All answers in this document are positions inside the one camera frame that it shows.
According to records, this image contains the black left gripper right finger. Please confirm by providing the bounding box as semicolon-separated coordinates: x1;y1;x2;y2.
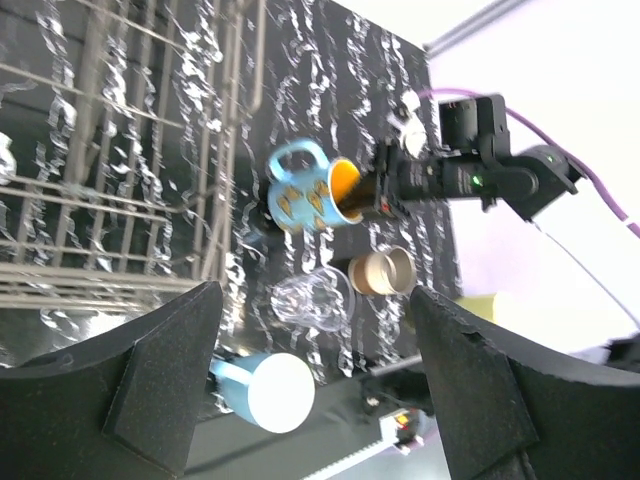
410;287;639;479

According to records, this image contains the black marble pattern mat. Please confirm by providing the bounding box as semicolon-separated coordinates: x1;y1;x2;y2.
1;1;457;384

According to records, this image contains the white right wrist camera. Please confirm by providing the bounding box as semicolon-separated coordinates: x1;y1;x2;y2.
386;90;427;158

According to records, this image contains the clear glass cup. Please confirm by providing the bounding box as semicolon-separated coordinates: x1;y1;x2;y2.
270;266;356;332

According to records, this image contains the blue butterfly mug orange inside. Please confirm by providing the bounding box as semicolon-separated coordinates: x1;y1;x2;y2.
267;138;363;233

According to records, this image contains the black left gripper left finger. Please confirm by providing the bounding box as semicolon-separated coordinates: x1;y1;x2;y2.
1;282;222;479

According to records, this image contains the white slotted cable duct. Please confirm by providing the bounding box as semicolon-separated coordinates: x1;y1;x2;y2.
299;419;401;480

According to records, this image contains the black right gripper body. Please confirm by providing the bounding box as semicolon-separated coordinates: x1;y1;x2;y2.
374;142;480;217

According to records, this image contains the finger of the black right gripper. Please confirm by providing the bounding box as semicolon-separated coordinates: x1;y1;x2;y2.
337;172;384;213

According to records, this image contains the grey wire dish rack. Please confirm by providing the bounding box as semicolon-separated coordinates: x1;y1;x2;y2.
1;1;266;313

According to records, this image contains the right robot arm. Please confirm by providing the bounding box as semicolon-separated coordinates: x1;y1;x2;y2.
338;94;583;222

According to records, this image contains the blue mug cream inside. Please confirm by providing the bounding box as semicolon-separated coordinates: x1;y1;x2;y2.
209;353;316;434

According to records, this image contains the brown metal cup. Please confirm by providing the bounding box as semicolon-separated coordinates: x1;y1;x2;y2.
347;246;417;295

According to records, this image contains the paper cup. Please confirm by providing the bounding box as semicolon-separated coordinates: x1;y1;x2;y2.
455;292;527;328

